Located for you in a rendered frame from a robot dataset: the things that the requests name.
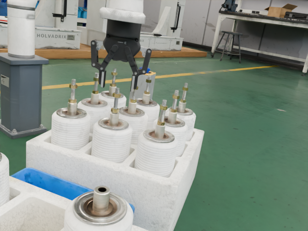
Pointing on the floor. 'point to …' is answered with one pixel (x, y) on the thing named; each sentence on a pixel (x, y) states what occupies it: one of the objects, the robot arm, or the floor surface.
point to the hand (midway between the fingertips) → (118, 83)
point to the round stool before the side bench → (226, 43)
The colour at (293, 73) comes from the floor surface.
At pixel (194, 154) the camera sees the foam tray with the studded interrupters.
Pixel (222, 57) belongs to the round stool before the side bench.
